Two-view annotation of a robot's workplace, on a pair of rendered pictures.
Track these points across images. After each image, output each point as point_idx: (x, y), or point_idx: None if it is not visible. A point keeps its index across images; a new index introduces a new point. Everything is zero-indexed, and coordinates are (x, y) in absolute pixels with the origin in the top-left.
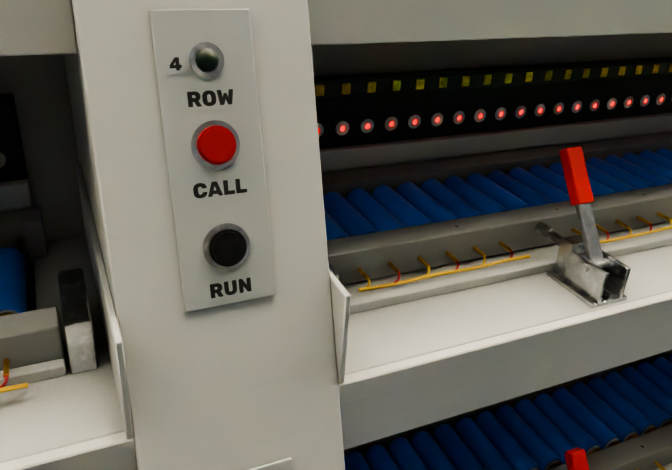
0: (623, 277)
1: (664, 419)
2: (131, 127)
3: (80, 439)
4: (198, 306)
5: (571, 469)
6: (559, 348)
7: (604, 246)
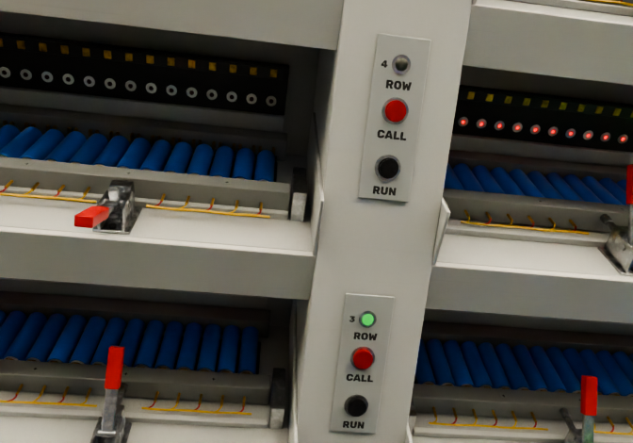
0: None
1: None
2: (354, 92)
3: (290, 248)
4: (365, 196)
5: (583, 387)
6: (588, 293)
7: None
